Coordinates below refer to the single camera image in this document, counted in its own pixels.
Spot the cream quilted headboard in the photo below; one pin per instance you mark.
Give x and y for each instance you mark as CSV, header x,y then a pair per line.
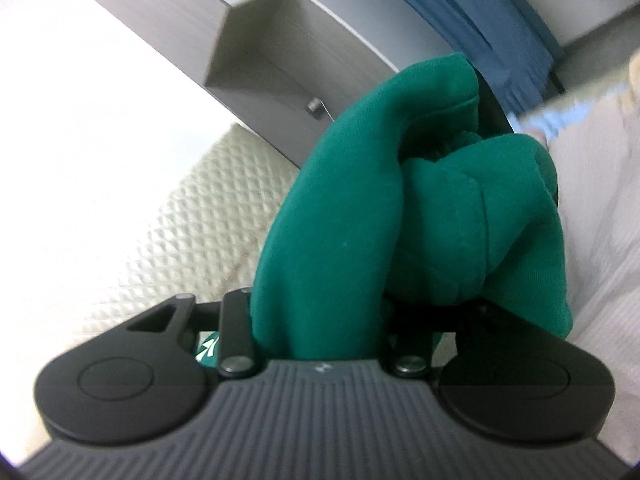
x,y
175,225

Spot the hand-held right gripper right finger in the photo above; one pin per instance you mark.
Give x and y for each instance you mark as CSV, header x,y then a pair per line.
x,y
412,345

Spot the green sweatshirt with white print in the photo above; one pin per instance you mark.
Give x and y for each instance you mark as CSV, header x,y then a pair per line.
x,y
350,210

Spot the grey wardrobe cabinet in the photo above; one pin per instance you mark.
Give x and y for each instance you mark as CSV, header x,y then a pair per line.
x,y
260,45

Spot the light blue bedsheet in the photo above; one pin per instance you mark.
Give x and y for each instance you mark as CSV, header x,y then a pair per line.
x,y
545,125

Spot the grey blanket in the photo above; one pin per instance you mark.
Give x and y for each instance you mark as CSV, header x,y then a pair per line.
x,y
600,210

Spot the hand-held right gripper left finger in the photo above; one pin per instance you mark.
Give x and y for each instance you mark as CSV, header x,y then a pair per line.
x,y
235,320

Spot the blue curtain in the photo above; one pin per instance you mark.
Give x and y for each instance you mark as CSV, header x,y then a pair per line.
x,y
475,20

